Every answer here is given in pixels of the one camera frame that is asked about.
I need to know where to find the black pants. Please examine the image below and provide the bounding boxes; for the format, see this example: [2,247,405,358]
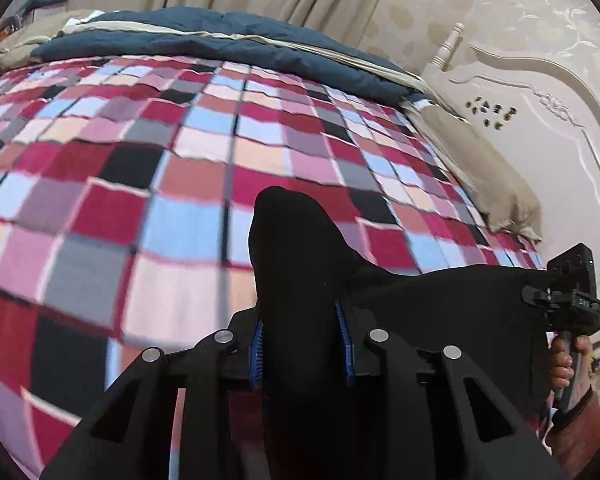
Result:
[249,186,562,479]

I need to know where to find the person's right hand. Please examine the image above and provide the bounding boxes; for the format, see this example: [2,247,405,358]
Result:
[550,336,593,394]

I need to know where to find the plaid pink red bedsheet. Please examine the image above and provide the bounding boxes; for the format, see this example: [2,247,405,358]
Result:
[0,56,541,478]

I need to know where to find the beige pillow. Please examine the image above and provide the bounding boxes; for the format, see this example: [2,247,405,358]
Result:
[401,99,542,242]

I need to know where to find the white carved headboard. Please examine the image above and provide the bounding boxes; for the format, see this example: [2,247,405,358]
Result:
[421,22,600,331]

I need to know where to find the dark blue quilt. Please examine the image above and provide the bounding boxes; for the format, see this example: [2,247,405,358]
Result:
[33,6,434,107]

